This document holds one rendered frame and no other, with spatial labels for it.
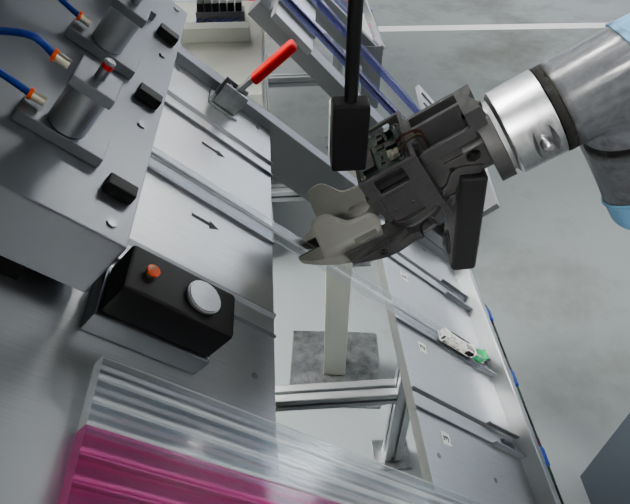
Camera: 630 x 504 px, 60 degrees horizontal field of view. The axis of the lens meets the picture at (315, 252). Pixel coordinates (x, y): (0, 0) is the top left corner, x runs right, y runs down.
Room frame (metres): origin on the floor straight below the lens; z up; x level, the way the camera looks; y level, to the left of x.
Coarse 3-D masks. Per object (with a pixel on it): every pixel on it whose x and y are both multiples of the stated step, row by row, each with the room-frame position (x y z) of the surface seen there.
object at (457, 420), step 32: (416, 256) 0.55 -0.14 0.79; (384, 288) 0.44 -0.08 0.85; (416, 288) 0.47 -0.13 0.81; (448, 288) 0.52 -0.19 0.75; (448, 320) 0.45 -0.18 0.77; (416, 352) 0.35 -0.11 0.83; (448, 352) 0.39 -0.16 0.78; (416, 384) 0.31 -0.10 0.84; (448, 384) 0.34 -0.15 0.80; (480, 384) 0.37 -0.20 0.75; (416, 416) 0.27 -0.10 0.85; (448, 416) 0.29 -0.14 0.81; (480, 416) 0.32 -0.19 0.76; (416, 448) 0.24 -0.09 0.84; (448, 448) 0.25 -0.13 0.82; (480, 448) 0.27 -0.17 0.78; (512, 448) 0.29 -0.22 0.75; (448, 480) 0.21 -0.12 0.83; (480, 480) 0.23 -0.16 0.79; (512, 480) 0.25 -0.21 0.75
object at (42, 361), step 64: (192, 128) 0.47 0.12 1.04; (256, 128) 0.56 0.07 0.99; (192, 192) 0.38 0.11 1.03; (256, 192) 0.44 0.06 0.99; (192, 256) 0.30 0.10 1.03; (256, 256) 0.35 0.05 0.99; (0, 320) 0.18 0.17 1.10; (64, 320) 0.20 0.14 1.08; (256, 320) 0.28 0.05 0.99; (0, 384) 0.15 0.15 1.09; (64, 384) 0.16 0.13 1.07; (192, 384) 0.19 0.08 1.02; (256, 384) 0.22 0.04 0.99; (0, 448) 0.12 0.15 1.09; (64, 448) 0.13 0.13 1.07
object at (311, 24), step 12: (288, 0) 0.78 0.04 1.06; (300, 12) 0.78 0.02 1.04; (312, 24) 0.78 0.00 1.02; (324, 36) 0.78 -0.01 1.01; (336, 48) 0.78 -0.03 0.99; (360, 72) 0.78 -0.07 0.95; (372, 84) 0.78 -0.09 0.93; (384, 96) 0.79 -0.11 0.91; (384, 108) 0.78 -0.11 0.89; (396, 108) 0.79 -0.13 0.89
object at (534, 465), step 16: (464, 272) 0.57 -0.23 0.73; (464, 288) 0.55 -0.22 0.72; (480, 304) 0.51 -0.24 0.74; (480, 320) 0.48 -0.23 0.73; (480, 336) 0.46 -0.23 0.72; (496, 336) 0.45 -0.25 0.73; (496, 352) 0.43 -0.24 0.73; (496, 368) 0.40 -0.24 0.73; (496, 384) 0.38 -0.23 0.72; (512, 384) 0.38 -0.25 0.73; (512, 400) 0.36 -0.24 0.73; (512, 416) 0.34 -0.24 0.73; (512, 432) 0.32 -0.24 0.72; (528, 432) 0.31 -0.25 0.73; (528, 448) 0.29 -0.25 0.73; (528, 464) 0.28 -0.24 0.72; (544, 464) 0.27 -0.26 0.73; (528, 480) 0.26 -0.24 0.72; (544, 480) 0.26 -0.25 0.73; (544, 496) 0.24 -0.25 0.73
